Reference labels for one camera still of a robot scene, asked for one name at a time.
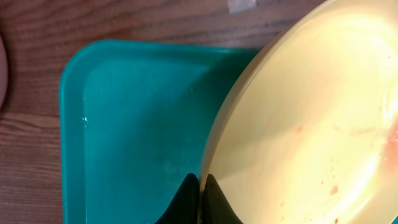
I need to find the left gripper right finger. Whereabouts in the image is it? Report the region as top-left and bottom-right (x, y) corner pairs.
(201, 174), (243, 224)

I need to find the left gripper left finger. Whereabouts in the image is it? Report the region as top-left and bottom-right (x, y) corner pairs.
(155, 173), (199, 224)

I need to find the yellow plate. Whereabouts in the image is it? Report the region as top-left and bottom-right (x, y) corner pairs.
(200, 0), (397, 223)

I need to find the white plate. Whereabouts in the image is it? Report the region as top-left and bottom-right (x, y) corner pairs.
(0, 38), (8, 107)

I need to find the teal plastic tray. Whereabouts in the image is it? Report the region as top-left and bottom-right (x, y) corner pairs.
(59, 40), (257, 224)

